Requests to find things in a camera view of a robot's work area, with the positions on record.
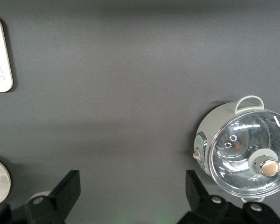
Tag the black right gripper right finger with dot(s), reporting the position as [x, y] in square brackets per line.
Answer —
[200, 200]

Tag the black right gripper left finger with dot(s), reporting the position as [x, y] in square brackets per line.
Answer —
[58, 191]

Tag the beige rectangular rabbit tray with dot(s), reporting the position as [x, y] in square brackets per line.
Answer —
[0, 46]

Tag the glass pot lid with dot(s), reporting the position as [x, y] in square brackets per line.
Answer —
[242, 140]

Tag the steel pot with glass lid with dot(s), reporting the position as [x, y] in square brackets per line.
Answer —
[210, 121]

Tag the dark grey table cloth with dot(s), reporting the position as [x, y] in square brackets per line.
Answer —
[107, 93]

